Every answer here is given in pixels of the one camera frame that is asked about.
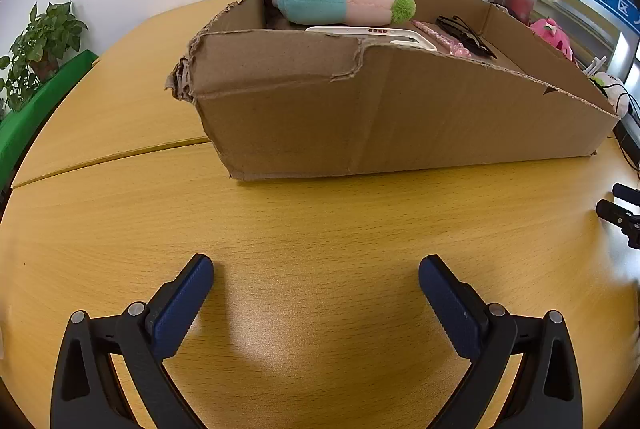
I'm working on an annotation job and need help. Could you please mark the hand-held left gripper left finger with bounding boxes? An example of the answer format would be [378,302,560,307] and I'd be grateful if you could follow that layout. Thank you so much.
[50,253,216,429]

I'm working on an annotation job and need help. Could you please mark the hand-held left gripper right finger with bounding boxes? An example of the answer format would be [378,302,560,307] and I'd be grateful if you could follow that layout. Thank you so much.
[418,254,584,429]

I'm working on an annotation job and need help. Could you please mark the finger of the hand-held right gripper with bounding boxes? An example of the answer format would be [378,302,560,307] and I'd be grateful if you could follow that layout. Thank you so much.
[596,200,640,251]
[613,183,640,206]

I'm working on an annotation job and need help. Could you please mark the torn brown cardboard box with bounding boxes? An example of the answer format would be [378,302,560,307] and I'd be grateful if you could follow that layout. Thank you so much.
[164,0,620,182]

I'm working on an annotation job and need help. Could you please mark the black sunglasses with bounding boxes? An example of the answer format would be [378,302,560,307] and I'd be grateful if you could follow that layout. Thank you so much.
[436,15,498,60]

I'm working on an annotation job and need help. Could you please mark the pink pen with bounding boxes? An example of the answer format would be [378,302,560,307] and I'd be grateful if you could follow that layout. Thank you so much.
[411,20,471,56]

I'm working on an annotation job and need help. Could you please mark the white phone case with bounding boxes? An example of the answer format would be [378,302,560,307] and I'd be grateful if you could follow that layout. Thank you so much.
[305,26,436,54]

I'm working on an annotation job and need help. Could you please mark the black power adapter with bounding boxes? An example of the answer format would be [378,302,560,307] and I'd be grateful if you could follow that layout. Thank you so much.
[614,115,640,150]

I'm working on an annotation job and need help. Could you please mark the white plush toy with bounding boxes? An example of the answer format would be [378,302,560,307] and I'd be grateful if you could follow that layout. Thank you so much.
[590,71,633,117]

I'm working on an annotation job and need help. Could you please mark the pink plush toy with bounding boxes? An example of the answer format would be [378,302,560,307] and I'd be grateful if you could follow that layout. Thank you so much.
[529,18,581,66]

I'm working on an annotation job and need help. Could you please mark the small green potted plant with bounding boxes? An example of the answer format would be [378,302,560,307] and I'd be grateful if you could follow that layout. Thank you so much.
[0,54,48,112]

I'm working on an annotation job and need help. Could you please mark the tall green potted plant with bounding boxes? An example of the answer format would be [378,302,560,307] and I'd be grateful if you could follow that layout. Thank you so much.
[14,1,89,76]

